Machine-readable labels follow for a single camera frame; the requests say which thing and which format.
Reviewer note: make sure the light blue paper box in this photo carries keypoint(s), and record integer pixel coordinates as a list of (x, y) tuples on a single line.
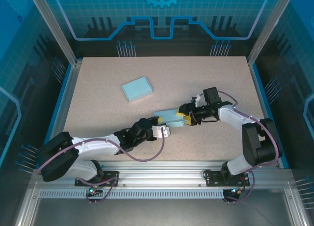
[(169, 117), (137, 88)]

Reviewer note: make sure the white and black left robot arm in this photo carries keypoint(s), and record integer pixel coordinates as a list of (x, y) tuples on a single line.
[(56, 162)]

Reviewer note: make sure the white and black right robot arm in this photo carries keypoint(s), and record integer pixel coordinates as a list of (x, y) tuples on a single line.
[(260, 147)]

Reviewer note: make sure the blue side trim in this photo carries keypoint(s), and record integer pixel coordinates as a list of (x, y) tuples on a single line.
[(260, 88)]

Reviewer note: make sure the small connector with LEDs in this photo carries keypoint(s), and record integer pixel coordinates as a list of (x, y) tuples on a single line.
[(92, 190), (231, 191)]

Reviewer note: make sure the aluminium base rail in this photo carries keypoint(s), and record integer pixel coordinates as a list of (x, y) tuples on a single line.
[(159, 173)]

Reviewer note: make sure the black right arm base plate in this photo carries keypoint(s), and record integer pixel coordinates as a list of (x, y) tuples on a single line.
[(212, 178)]

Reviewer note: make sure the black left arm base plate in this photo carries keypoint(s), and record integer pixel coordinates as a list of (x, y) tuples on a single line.
[(82, 182)]

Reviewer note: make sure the aluminium side rail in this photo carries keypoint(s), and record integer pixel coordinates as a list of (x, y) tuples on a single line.
[(73, 76)]

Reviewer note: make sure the aluminium frame post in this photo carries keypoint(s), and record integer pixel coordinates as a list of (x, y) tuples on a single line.
[(268, 27), (59, 27)]

